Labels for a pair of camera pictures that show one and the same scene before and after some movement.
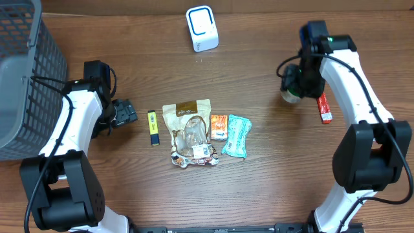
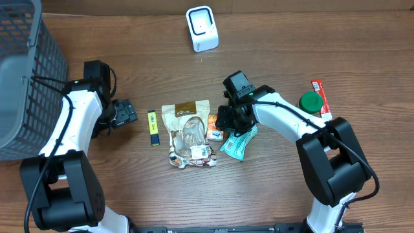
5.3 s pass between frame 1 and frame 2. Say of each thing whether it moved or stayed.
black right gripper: moved
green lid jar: moved
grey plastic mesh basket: stayed
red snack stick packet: stayed
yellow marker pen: stayed
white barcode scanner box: stayed
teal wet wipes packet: moved
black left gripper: stayed
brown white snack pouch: stayed
